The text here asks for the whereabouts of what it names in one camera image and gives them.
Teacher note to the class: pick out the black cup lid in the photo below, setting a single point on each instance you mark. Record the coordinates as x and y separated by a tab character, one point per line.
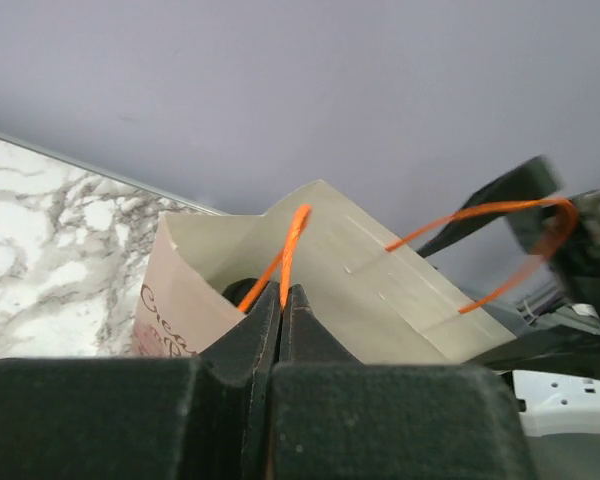
236	291

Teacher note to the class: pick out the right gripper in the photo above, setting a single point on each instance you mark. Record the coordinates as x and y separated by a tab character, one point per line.
580	260

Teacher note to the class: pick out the beige paper bag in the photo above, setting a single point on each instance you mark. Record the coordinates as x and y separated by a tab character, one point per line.
382	301

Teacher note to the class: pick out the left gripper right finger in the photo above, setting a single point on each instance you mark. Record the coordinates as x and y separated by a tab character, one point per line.
304	339

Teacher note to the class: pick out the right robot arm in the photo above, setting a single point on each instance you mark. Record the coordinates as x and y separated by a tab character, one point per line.
554	370

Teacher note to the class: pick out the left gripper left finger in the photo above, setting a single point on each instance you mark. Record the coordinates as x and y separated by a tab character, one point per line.
249	348

